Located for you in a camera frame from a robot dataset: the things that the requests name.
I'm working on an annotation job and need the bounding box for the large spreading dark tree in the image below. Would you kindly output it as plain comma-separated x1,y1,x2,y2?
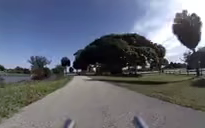
72,32,168,76

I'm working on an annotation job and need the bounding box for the palm tree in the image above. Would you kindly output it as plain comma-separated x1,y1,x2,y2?
60,56,72,74

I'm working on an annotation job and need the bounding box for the grey paved path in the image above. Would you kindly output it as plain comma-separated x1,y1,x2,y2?
0,75,205,128

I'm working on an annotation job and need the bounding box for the pale green tree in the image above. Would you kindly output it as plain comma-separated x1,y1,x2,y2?
27,55,53,81

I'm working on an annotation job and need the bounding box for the robot's own part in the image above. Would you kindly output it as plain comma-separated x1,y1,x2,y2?
133,115,149,128
63,118,76,128

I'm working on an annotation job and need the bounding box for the white fence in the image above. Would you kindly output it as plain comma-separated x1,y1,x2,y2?
136,68,205,75

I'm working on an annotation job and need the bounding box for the grass with trees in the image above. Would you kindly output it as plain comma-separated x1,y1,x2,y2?
86,72,205,114

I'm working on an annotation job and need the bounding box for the tall slender tree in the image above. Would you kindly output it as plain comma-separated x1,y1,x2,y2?
171,9,204,78

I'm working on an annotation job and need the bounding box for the pond water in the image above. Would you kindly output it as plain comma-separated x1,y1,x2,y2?
0,74,33,84

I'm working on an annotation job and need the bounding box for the grass beside water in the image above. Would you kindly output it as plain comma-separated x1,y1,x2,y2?
0,75,74,126

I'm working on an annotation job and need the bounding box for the dark round tree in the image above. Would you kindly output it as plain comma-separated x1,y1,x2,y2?
183,45,205,76

